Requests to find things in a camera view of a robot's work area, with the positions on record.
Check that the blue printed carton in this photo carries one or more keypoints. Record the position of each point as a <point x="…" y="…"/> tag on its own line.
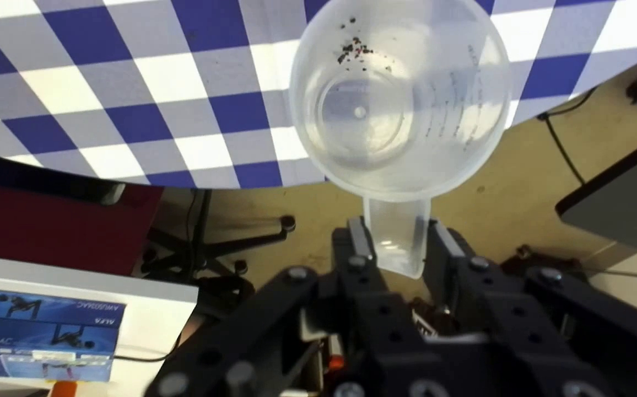
<point x="39" y="332"/>

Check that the dark red panel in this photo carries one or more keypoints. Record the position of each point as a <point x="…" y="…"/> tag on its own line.
<point x="54" y="228"/>

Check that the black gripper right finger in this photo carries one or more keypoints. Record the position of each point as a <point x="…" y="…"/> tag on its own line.
<point x="456" y="266"/>

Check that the dark coffee beans pile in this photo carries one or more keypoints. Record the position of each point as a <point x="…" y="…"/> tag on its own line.
<point x="353" y="50"/>

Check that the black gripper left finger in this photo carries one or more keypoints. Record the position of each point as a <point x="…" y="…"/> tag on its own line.
<point x="357" y="256"/>

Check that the black wheeled chair base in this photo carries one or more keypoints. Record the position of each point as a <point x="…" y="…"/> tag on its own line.
<point x="199" y="244"/>

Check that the dark grey desk top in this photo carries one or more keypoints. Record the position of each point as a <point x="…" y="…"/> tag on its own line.
<point x="627" y="199"/>

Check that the clear plastic measuring jug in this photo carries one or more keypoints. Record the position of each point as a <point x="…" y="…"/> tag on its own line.
<point x="407" y="147"/>

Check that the blue white checkered tablecloth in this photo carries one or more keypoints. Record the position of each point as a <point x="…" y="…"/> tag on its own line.
<point x="149" y="110"/>

